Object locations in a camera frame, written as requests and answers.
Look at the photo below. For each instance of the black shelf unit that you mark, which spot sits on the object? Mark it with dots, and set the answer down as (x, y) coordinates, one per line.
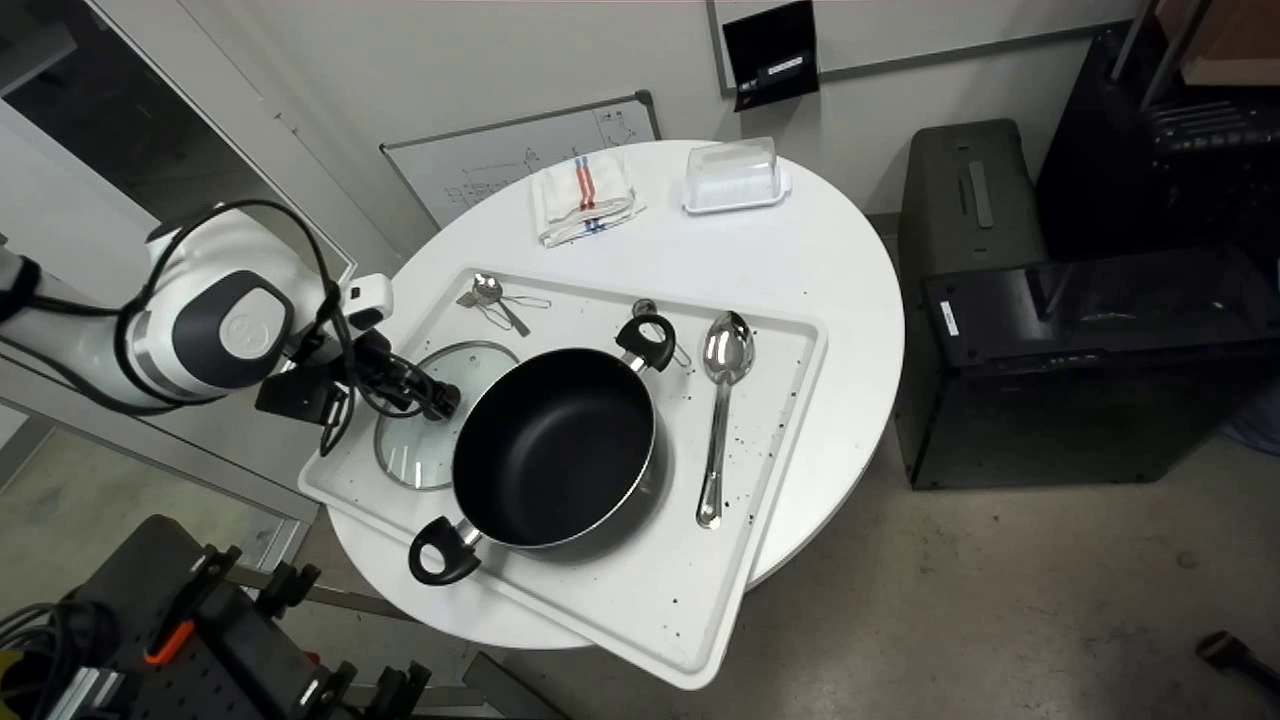
(1201, 144)

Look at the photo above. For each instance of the black printer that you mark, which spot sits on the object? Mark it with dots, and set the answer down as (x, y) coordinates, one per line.
(1065, 386)

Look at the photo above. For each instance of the black upright box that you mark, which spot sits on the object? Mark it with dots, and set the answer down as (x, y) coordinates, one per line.
(972, 201)

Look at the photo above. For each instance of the black perforated workbench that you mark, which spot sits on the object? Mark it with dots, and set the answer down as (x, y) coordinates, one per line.
(135, 586)

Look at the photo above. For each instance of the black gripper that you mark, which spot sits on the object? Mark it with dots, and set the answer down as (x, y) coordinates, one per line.
(375, 362)

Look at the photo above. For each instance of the brown cardboard box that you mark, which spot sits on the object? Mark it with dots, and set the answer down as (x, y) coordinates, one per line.
(1232, 35)

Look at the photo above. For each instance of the white plastic tray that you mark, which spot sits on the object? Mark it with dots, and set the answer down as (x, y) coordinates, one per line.
(641, 586)

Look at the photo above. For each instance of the black object on floor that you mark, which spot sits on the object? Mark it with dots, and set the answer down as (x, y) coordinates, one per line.
(1232, 662)

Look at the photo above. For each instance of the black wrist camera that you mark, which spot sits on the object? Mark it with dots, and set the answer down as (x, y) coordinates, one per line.
(299, 397)

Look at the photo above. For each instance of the white framed glass door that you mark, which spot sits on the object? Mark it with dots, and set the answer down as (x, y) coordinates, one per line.
(53, 215)

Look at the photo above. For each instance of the clear plastic butter dish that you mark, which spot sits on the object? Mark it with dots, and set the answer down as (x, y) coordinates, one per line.
(732, 182)

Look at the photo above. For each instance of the black wall mounted device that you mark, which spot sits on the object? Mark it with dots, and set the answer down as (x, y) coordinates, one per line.
(769, 53)

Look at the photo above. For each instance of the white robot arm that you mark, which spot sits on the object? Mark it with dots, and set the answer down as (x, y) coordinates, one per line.
(174, 272)

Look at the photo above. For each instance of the silver metal spoon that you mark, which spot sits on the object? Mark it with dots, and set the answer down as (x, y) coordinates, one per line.
(730, 352)

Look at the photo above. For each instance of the wall mounted white board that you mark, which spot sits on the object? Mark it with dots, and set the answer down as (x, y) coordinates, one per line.
(961, 25)

